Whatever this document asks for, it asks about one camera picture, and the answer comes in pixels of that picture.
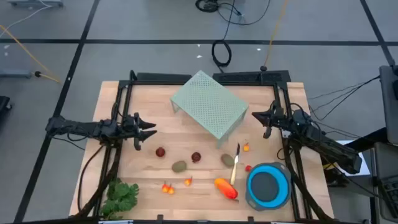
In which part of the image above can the grey floor base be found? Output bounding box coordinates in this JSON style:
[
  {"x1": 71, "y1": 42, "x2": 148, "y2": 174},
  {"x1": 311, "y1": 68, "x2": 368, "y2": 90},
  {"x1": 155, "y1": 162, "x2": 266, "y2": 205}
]
[{"x1": 7, "y1": 0, "x2": 64, "y2": 8}]

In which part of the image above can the black aluminium frame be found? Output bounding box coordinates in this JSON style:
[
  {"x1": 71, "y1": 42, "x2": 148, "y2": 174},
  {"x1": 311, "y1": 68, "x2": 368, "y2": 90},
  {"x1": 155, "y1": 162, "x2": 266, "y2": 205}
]
[{"x1": 74, "y1": 70, "x2": 335, "y2": 223}]

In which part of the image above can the white cable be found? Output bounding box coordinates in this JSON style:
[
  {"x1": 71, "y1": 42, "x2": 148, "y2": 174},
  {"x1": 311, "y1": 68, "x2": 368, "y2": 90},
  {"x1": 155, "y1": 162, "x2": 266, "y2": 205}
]
[{"x1": 0, "y1": 0, "x2": 53, "y2": 39}]

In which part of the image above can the pale green perforated metal rack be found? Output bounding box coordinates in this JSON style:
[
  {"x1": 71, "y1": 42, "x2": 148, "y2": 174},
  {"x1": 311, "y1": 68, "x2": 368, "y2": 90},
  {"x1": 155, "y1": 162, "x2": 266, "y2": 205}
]
[{"x1": 170, "y1": 70, "x2": 249, "y2": 149}]

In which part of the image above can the black vented box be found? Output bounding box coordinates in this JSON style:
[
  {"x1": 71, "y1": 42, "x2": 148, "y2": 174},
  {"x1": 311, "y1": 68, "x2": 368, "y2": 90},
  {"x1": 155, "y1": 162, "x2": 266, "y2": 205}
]
[{"x1": 212, "y1": 70, "x2": 292, "y2": 84}]

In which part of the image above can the grey desk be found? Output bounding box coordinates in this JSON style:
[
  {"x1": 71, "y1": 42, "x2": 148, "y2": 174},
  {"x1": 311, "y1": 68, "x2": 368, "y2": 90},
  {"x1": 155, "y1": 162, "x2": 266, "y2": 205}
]
[{"x1": 372, "y1": 141, "x2": 398, "y2": 223}]

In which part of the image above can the black floor object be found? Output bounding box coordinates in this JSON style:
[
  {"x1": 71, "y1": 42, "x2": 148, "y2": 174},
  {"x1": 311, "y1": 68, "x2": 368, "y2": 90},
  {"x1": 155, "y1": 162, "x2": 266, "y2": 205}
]
[{"x1": 0, "y1": 95, "x2": 13, "y2": 114}]

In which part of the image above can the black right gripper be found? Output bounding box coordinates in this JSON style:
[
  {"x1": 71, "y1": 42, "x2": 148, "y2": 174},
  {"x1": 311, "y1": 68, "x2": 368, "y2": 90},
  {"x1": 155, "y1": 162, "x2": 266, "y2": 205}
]
[{"x1": 251, "y1": 100, "x2": 293, "y2": 140}]

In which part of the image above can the brown kiwi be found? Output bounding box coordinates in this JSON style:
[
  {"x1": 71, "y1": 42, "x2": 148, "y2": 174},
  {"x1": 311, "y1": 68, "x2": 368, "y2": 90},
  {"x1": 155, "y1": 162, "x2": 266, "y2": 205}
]
[
  {"x1": 220, "y1": 153, "x2": 236, "y2": 168},
  {"x1": 171, "y1": 160, "x2": 188, "y2": 174}
]

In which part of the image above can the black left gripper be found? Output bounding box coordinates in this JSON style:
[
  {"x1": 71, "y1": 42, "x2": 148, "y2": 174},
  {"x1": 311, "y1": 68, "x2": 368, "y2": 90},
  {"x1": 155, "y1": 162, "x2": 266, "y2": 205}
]
[{"x1": 119, "y1": 111, "x2": 158, "y2": 152}]

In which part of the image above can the black cable bundle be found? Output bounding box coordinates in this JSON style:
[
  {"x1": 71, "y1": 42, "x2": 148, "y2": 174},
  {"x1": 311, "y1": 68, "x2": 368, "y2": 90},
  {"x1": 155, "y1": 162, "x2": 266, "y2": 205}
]
[{"x1": 195, "y1": 0, "x2": 272, "y2": 26}]

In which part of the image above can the yellow cable with ball stop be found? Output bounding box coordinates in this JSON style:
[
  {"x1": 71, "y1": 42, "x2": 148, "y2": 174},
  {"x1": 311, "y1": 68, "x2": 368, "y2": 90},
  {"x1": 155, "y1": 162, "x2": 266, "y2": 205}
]
[
  {"x1": 0, "y1": 24, "x2": 62, "y2": 84},
  {"x1": 260, "y1": 0, "x2": 290, "y2": 72}
]

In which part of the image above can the grey cabinet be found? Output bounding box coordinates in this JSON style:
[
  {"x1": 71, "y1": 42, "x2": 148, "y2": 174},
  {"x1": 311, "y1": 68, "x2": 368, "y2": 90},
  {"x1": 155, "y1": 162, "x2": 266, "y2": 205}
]
[{"x1": 378, "y1": 64, "x2": 398, "y2": 146}]

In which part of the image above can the grey floor bar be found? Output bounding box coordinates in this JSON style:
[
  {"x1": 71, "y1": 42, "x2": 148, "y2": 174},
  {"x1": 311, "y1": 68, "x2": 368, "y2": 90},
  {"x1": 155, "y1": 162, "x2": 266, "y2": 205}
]
[{"x1": 0, "y1": 69, "x2": 32, "y2": 79}]

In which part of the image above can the black coiled floor cable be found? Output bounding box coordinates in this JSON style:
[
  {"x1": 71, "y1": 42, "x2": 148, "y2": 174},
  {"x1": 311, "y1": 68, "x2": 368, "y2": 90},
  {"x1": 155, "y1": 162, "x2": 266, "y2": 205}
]
[{"x1": 211, "y1": 0, "x2": 237, "y2": 73}]

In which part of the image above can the green leafy lettuce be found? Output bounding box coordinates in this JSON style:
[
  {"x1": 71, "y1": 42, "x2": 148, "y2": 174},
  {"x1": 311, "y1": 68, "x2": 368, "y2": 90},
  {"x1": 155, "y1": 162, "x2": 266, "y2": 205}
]
[{"x1": 99, "y1": 177, "x2": 140, "y2": 221}]

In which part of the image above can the white sheet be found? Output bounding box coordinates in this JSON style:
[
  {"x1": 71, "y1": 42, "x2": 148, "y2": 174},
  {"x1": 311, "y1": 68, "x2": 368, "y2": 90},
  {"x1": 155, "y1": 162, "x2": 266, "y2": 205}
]
[{"x1": 335, "y1": 139, "x2": 371, "y2": 177}]

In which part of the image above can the knife with cream handle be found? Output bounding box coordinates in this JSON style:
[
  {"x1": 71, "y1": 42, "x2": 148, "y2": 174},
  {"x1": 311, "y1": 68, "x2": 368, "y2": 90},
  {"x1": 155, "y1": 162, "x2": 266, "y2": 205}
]
[{"x1": 229, "y1": 142, "x2": 241, "y2": 187}]

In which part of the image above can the blue grey collapsible colander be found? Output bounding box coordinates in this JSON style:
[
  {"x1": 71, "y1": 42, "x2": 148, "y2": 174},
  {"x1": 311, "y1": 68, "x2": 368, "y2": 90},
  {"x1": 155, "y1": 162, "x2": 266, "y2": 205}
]
[{"x1": 244, "y1": 161, "x2": 293, "y2": 212}]

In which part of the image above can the black diagonal bar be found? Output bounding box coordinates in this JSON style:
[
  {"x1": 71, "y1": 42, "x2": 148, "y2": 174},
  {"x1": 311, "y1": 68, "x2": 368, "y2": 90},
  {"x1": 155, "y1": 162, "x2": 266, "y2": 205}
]
[{"x1": 354, "y1": 126, "x2": 389, "y2": 147}]

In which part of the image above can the black keyboard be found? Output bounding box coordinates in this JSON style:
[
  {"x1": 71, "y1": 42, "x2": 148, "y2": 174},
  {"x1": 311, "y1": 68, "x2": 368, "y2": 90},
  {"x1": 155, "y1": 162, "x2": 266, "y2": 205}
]
[{"x1": 381, "y1": 174, "x2": 398, "y2": 202}]

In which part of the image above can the black flat box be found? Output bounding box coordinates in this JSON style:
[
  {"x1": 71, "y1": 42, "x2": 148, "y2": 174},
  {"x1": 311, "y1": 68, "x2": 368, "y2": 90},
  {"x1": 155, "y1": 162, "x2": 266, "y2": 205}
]
[{"x1": 136, "y1": 72, "x2": 193, "y2": 83}]

